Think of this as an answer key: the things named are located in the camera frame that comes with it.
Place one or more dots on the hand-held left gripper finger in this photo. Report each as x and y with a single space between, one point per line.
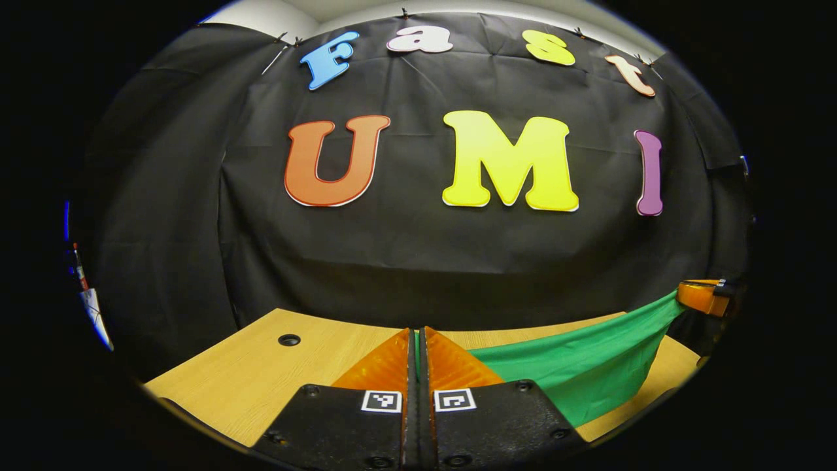
426 432
411 432

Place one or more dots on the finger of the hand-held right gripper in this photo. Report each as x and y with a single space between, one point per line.
700 297

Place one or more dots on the green T-shirt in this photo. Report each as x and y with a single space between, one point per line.
588 366

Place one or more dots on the black backdrop cloth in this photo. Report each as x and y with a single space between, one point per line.
425 261

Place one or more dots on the red-capped bottle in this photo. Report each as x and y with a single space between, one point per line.
80 268

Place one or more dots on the bright screen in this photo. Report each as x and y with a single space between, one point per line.
67 219

